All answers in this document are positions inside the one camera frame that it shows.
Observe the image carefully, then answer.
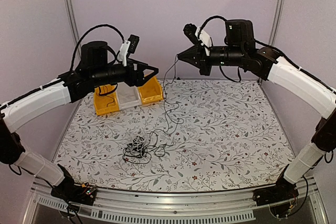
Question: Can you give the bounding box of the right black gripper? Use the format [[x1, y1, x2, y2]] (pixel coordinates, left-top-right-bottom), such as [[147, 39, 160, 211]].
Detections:
[[177, 44, 245, 76]]

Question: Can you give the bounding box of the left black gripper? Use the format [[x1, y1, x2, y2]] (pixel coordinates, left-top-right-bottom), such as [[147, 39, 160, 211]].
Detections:
[[92, 58, 159, 87]]

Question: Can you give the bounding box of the purple black thin cable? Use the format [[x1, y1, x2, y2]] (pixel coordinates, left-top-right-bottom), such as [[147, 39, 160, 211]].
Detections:
[[97, 84, 118, 109]]

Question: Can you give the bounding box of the black cable bundle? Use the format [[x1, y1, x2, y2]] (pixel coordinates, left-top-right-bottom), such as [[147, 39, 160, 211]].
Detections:
[[122, 129, 175, 165]]

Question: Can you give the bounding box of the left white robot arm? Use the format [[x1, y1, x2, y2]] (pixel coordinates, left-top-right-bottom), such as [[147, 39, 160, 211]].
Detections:
[[1, 24, 159, 200]]

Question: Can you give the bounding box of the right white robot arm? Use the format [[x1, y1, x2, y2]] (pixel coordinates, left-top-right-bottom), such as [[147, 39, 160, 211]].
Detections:
[[177, 16, 335, 201]]

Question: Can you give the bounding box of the right yellow plastic bin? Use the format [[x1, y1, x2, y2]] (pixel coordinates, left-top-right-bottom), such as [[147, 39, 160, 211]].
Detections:
[[138, 77, 163, 105]]

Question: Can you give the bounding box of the yellow plastic bin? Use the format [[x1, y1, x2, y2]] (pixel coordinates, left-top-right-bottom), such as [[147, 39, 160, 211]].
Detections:
[[93, 84, 119, 116], [138, 77, 163, 105]]

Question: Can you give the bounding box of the white translucent plastic bin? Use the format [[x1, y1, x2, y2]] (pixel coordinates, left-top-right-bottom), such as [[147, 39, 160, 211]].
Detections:
[[116, 83, 141, 110]]

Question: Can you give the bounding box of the left yellow plastic bin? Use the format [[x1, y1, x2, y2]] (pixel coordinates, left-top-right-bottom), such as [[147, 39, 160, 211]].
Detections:
[[93, 84, 119, 116]]

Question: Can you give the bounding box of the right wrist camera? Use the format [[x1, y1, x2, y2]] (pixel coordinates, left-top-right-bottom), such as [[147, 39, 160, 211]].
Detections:
[[183, 24, 213, 56]]

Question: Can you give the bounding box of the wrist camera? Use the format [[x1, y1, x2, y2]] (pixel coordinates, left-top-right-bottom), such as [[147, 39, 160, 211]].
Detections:
[[183, 24, 213, 56], [117, 34, 140, 67]]

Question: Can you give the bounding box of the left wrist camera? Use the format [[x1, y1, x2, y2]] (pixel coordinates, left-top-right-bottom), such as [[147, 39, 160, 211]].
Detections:
[[117, 34, 140, 67]]

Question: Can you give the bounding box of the right aluminium frame post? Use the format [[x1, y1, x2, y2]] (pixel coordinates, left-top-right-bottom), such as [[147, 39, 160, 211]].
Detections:
[[268, 0, 285, 46]]

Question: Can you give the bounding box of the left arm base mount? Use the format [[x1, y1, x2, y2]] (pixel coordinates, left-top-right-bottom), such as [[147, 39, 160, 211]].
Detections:
[[51, 164, 97, 206]]

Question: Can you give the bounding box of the front aluminium rail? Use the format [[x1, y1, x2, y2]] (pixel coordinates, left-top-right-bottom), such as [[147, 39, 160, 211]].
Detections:
[[23, 176, 331, 223]]

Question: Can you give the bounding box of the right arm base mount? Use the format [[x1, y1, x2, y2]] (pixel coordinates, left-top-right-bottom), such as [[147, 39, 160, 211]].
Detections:
[[253, 178, 299, 218]]

